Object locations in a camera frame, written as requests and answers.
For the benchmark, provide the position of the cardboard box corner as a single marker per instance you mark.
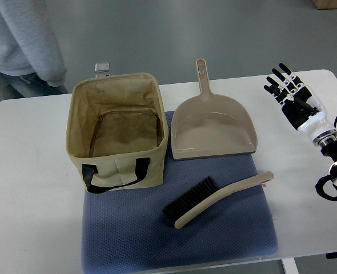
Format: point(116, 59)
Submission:
point(325, 4)

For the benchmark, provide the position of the beige hand broom black bristles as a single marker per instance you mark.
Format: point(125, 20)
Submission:
point(205, 194)

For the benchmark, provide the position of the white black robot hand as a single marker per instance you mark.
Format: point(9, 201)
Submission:
point(302, 108)

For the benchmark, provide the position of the white table leg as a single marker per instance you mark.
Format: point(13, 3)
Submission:
point(289, 266)

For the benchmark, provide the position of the beige plastic dustpan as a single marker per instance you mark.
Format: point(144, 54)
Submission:
point(209, 125)

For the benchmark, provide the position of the small metal clip block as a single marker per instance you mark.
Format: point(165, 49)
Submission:
point(102, 69)

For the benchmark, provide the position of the person in grey hoodie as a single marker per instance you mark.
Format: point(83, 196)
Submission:
point(31, 62)

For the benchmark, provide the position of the yellow fabric bag black handle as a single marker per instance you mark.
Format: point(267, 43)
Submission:
point(117, 132)

